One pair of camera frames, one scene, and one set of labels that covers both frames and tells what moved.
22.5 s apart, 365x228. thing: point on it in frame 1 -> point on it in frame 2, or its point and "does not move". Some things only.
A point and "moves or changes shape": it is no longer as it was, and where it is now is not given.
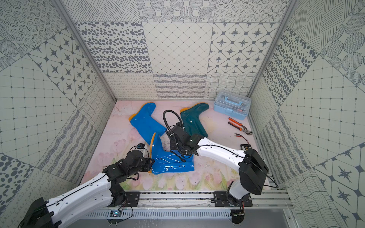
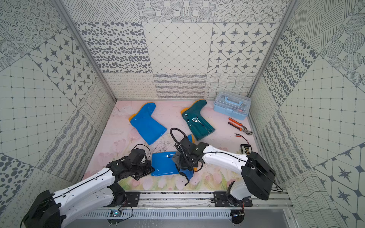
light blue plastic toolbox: (237, 105) does not move
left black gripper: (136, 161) does not move
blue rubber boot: (165, 161) moves or changes shape
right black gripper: (172, 146) -> (183, 164)
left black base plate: (132, 198) does not move
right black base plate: (220, 199) does not move
